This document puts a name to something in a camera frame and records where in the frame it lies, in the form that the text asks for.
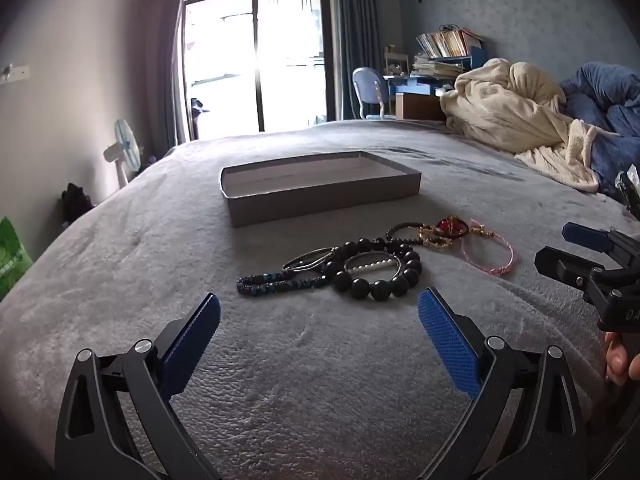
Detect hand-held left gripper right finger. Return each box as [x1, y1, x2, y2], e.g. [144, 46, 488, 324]
[417, 287, 588, 480]

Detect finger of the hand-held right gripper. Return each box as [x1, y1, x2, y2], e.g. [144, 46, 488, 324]
[534, 245, 601, 292]
[561, 221, 640, 263]

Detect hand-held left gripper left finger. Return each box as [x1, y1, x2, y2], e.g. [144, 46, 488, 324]
[55, 292, 223, 480]

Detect pink braided cord bracelet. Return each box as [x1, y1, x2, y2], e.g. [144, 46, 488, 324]
[460, 219, 516, 276]

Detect blue bead bracelet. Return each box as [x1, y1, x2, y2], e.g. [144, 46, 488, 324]
[236, 270, 333, 295]

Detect large black bead bracelet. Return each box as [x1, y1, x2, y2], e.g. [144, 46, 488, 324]
[322, 237, 423, 302]

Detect metal key rings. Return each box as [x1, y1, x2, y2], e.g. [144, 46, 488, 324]
[295, 249, 347, 275]

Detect shallow grey cardboard box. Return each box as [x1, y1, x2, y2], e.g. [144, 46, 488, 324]
[220, 151, 422, 228]

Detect person's right hand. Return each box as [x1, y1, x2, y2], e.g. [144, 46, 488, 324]
[602, 330, 640, 387]

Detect dark plastic wrapper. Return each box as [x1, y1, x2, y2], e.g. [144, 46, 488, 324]
[615, 170, 640, 211]

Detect red pendant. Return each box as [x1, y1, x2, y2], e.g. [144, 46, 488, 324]
[435, 215, 471, 237]

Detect blue duvet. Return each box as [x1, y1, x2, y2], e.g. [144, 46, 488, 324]
[560, 62, 640, 201]

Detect cream fleece blanket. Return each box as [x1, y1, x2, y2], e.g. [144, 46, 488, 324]
[440, 58, 613, 193]

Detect black bag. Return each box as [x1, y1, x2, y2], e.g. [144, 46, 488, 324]
[60, 182, 96, 221]

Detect green plastic bag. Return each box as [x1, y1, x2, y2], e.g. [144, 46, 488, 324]
[0, 216, 33, 301]

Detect white standing fan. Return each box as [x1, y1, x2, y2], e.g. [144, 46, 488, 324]
[103, 119, 143, 188]

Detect brown wooden cabinet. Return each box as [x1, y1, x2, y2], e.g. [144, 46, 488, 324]
[395, 92, 448, 122]

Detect blue desk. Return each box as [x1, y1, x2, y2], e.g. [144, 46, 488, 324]
[382, 72, 466, 96]

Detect dark cloth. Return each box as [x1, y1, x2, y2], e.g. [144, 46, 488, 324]
[190, 99, 211, 138]

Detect stack of papers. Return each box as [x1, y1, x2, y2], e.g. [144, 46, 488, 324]
[410, 55, 466, 78]

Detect row of books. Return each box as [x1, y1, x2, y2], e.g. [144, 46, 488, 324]
[415, 27, 486, 58]

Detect wooden desk shelf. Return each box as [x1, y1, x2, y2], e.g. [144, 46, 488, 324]
[384, 45, 408, 76]

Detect blue desk chair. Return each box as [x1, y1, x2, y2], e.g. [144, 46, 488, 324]
[352, 66, 396, 121]

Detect grey curtain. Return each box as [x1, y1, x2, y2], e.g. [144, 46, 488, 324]
[157, 0, 188, 156]

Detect sliding glass door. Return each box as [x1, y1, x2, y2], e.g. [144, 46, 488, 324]
[181, 0, 341, 141]

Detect blue-grey curtain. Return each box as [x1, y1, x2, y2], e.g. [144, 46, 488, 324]
[334, 0, 383, 121]

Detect gold chain bracelet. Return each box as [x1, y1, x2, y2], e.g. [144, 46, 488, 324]
[419, 225, 453, 251]

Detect white bead bracelet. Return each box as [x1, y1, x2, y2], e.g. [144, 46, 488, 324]
[344, 254, 401, 276]

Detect small dark bead bracelet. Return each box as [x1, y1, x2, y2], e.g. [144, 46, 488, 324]
[386, 222, 426, 243]

